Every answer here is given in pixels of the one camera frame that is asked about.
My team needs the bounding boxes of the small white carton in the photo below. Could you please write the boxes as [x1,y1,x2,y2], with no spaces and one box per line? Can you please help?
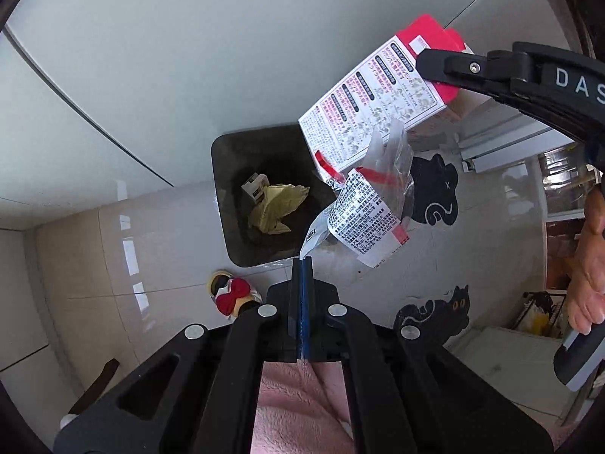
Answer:
[242,173,268,205]

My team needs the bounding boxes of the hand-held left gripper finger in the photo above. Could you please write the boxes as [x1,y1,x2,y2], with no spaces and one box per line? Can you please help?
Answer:
[302,256,554,454]
[53,258,303,454]

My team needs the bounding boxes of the crumpled yellow paper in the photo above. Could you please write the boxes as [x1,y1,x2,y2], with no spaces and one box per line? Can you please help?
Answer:
[248,182,311,236]

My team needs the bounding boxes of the black wire rack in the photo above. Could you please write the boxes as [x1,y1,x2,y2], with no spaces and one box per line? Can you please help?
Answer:
[509,291,568,340]

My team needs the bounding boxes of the person's right hand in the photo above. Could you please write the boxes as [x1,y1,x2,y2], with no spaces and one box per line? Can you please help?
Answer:
[566,184,605,336]

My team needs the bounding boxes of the brown wooden chair leg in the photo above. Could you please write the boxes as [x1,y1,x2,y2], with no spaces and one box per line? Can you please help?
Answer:
[68,358,120,417]

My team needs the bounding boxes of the pink fleece pants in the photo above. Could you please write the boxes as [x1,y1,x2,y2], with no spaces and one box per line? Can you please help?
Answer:
[248,359,354,454]

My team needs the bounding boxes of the dark plastic bin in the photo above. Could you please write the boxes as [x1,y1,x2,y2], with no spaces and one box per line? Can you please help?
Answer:
[210,123,351,268]

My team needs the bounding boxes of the clear plastic wrapper printed label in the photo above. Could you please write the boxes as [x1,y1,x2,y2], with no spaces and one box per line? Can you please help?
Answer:
[301,123,416,269]

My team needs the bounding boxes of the glass door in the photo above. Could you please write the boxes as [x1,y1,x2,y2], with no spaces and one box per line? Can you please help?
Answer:
[539,144,605,291]

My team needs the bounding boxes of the slipper with red bow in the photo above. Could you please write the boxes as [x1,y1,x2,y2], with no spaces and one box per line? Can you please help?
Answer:
[208,269,264,317]

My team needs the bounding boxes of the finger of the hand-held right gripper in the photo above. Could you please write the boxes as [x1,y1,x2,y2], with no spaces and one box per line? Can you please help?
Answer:
[416,48,532,93]

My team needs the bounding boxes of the red and white cardboard box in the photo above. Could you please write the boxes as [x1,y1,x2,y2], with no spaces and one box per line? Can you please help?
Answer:
[298,14,474,174]

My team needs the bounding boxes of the black cat mat white lines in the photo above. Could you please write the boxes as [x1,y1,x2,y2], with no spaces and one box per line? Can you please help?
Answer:
[408,151,460,229]

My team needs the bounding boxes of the black cat mat orange eyes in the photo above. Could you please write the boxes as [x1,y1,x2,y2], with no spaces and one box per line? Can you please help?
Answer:
[393,285,471,351]

